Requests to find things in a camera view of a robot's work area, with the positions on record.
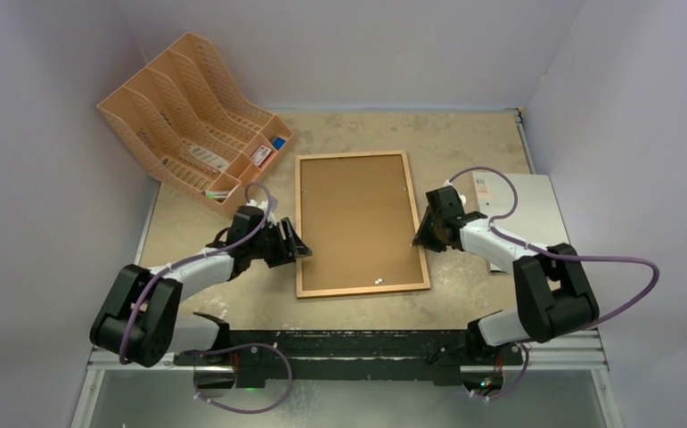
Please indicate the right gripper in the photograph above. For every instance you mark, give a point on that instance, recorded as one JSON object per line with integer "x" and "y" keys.
{"x": 435, "y": 227}

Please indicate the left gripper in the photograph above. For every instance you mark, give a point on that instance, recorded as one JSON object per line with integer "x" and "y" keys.
{"x": 294, "y": 245}

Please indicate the brown wooden picture frame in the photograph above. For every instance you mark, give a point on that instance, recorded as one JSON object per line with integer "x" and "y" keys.
{"x": 302, "y": 283}

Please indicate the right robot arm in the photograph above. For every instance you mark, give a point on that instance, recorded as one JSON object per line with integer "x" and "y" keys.
{"x": 552, "y": 292}

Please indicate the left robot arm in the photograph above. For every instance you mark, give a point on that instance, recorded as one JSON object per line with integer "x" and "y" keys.
{"x": 138, "y": 320}

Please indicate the green white small item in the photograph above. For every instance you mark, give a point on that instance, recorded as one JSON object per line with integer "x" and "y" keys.
{"x": 217, "y": 195}

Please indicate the red white small box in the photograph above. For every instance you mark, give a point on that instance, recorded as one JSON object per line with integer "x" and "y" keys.
{"x": 261, "y": 155}

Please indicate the white panel sheet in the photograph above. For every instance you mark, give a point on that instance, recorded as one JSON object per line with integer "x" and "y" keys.
{"x": 537, "y": 217}

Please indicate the blue small box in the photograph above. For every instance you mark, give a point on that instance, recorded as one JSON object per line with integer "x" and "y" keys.
{"x": 278, "y": 142}

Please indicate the orange plastic file organizer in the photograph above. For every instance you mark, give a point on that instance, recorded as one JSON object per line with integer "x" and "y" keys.
{"x": 189, "y": 126}

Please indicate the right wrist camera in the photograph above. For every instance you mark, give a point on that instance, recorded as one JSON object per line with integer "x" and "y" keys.
{"x": 460, "y": 195}

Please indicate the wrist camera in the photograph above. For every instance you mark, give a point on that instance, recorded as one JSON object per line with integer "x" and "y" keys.
{"x": 269, "y": 206}
{"x": 460, "y": 195}

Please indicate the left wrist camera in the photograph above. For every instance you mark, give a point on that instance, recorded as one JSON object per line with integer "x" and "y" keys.
{"x": 269, "y": 206}

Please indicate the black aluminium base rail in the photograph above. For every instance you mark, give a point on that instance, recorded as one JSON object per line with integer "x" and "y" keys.
{"x": 437, "y": 356}

